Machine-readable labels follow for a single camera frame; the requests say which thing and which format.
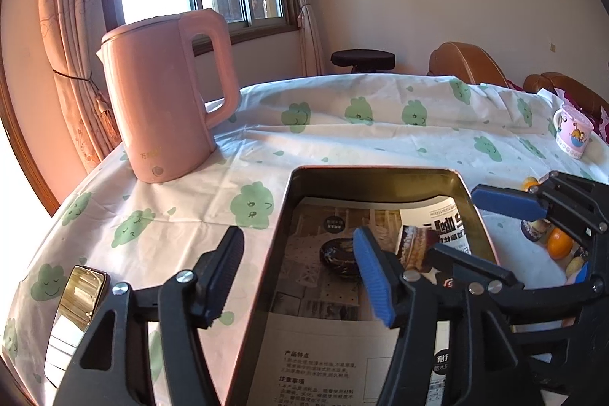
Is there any shiny metal tin lid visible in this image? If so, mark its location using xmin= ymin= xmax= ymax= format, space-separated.
xmin=44 ymin=264 xmax=111 ymax=390

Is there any dark ring-shaped toy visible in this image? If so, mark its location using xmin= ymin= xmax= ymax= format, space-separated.
xmin=320 ymin=239 xmax=361 ymax=278

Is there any pale yellow toy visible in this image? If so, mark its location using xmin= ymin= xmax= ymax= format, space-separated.
xmin=566 ymin=256 xmax=589 ymax=278

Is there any brown leather armchair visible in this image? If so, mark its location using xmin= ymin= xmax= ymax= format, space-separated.
xmin=523 ymin=72 xmax=609 ymax=121
xmin=427 ymin=42 xmax=512 ymax=89

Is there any folded black white leaflet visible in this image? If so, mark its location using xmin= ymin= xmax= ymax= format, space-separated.
xmin=400 ymin=197 xmax=473 ymax=257

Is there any pink cartoon cup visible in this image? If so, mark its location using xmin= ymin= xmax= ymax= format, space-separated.
xmin=553 ymin=100 xmax=595 ymax=160

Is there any printed paper sheet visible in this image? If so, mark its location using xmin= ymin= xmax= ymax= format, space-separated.
xmin=257 ymin=197 xmax=450 ymax=406

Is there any dark striped toy slice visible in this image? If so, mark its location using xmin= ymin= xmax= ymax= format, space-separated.
xmin=396 ymin=224 xmax=441 ymax=271

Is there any purple white toy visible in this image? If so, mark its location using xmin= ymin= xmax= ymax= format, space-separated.
xmin=521 ymin=220 xmax=553 ymax=242

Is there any wooden door frame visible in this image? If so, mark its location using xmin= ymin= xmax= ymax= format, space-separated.
xmin=0 ymin=0 xmax=62 ymax=217

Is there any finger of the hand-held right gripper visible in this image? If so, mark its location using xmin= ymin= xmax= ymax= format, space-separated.
xmin=428 ymin=243 xmax=596 ymax=308
xmin=471 ymin=171 xmax=609 ymax=247

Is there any pink electric kettle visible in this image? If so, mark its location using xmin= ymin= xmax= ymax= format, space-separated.
xmin=95 ymin=8 xmax=241 ymax=184

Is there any green cloud print tablecloth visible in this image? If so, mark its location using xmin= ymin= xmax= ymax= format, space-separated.
xmin=0 ymin=73 xmax=609 ymax=406

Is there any toy orange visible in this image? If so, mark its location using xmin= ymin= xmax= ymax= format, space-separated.
xmin=547 ymin=228 xmax=574 ymax=260

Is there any curtain tieback tassel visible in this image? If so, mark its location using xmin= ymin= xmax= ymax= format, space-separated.
xmin=52 ymin=68 xmax=114 ymax=141

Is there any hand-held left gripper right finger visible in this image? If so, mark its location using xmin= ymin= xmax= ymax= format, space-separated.
xmin=353 ymin=225 xmax=543 ymax=406

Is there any rectangular metal tin box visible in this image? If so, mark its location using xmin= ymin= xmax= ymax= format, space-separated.
xmin=221 ymin=166 xmax=500 ymax=406

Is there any dark round stool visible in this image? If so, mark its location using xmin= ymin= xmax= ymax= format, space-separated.
xmin=330 ymin=48 xmax=397 ymax=75

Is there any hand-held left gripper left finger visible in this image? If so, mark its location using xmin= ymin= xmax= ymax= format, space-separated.
xmin=52 ymin=225 xmax=246 ymax=406

